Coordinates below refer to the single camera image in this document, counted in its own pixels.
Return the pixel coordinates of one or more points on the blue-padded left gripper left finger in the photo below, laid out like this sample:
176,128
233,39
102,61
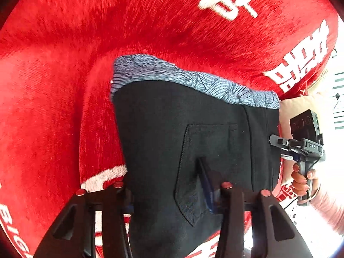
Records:
72,233

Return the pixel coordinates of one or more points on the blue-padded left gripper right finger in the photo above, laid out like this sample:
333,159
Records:
273,232

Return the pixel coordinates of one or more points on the black pants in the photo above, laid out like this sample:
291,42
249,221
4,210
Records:
165,129

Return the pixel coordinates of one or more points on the pink sleeved right forearm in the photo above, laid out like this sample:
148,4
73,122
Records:
330,210

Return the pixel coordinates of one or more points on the person's right hand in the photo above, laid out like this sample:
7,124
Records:
302,185

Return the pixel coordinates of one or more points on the beige cushion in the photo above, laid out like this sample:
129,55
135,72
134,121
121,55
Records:
290,108

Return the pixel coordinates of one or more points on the red blanket with white print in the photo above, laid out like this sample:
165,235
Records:
59,130

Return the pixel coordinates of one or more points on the blue leaf-patterned cloth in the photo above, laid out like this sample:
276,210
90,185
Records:
141,67

